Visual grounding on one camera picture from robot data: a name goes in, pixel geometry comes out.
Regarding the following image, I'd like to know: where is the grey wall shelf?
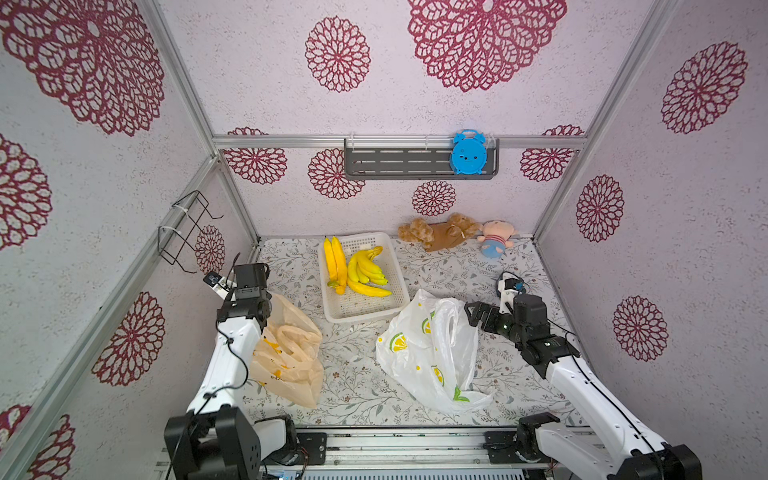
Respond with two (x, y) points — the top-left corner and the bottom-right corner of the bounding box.
(343, 140), (499, 181)

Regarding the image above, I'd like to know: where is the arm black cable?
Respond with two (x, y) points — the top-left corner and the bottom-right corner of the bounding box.
(203, 251), (251, 415)
(545, 320), (667, 457)

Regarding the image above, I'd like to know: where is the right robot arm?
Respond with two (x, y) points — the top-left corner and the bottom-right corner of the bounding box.
(464, 294), (703, 479)

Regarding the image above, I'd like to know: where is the brown teddy bear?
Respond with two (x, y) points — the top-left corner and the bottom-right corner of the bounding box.
(398, 213), (481, 252)

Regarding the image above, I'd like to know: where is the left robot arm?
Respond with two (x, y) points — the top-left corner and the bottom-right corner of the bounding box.
(164, 263), (299, 479)

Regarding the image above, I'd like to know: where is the orange-yellow banana bunch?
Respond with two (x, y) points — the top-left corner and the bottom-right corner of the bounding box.
(323, 236), (348, 295)

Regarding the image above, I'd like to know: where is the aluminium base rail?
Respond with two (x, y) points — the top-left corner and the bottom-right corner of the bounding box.
(154, 425), (660, 480)

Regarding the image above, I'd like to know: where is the green-yellow banana bunch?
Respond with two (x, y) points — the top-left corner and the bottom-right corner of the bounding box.
(347, 246), (392, 298)

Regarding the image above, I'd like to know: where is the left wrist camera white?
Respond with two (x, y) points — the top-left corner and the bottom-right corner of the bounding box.
(203, 271), (236, 299)

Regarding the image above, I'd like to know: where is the pink doll blue outfit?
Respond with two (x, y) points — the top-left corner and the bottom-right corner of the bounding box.
(477, 220), (518, 259)

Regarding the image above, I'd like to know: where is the blue alarm clock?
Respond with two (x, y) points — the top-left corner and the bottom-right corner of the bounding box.
(450, 130), (487, 175)

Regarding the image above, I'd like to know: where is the white perforated plastic basket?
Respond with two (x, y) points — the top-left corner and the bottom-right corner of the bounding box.
(318, 232), (410, 323)

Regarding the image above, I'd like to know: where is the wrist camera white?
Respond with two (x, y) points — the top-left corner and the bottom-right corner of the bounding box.
(497, 272), (527, 314)
(203, 271), (236, 299)

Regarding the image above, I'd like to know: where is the black wire wall rack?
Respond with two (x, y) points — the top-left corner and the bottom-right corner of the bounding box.
(156, 189), (224, 274)

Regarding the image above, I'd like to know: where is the white plastic bag lemon print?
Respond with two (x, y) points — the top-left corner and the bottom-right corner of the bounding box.
(376, 289), (493, 415)

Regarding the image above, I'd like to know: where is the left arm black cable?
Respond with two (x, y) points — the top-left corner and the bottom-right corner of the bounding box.
(203, 251), (251, 415)

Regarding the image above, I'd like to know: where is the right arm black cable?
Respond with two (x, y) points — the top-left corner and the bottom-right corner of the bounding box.
(545, 320), (667, 457)

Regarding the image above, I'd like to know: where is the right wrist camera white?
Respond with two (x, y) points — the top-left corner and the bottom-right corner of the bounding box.
(497, 272), (527, 314)

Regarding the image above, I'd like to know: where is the beige plastic bag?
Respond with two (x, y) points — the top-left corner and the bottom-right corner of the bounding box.
(249, 294), (324, 409)

